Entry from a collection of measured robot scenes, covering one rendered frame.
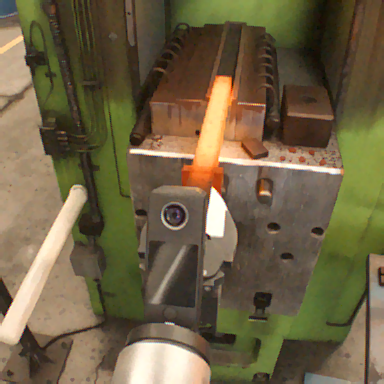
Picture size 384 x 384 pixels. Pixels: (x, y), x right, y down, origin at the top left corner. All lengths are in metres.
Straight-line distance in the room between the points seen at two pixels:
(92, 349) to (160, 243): 1.22
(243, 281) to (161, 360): 0.64
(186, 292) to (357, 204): 0.76
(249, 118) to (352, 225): 0.49
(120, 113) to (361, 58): 0.52
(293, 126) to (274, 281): 0.36
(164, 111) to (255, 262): 0.37
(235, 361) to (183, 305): 0.98
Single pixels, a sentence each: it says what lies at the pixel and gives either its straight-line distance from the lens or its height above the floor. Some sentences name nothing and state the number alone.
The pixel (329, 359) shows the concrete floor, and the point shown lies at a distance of 1.55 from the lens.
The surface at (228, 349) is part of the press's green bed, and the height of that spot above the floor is 0.17.
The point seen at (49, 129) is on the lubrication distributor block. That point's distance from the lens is 0.98.
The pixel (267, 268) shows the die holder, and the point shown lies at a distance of 0.89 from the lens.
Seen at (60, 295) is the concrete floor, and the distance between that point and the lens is 1.69.
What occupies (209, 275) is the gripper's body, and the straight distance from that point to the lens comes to 0.36.
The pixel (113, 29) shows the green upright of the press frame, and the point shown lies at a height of 1.06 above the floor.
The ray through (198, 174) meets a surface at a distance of 0.47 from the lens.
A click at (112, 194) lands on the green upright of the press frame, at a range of 1.08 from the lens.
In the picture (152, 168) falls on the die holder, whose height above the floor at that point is 0.88.
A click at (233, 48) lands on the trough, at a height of 0.99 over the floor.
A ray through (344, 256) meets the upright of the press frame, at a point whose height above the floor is 0.48.
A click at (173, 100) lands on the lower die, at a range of 0.73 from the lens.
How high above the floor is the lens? 1.33
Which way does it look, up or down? 41 degrees down
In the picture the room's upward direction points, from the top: straight up
